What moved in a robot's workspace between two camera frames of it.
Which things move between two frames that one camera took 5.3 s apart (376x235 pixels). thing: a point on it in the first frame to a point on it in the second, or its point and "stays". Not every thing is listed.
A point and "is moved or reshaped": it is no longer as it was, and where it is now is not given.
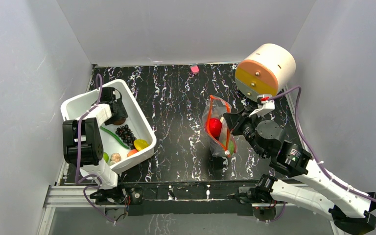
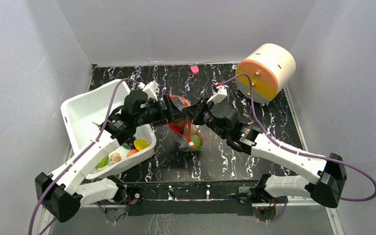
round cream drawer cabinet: x=266 y=71 stays
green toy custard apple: x=231 y=147 is moved or reshaped
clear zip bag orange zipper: x=221 y=141 is moved or reshaped
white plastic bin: x=130 y=142 stays
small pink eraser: x=195 y=69 stays
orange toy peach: x=131 y=152 stays
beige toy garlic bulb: x=116 y=156 stays
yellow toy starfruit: x=140 y=144 stays
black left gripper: x=122 y=115 to x=164 y=116
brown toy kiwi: x=120 y=122 is moved or reshaped
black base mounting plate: x=227 y=197 stays
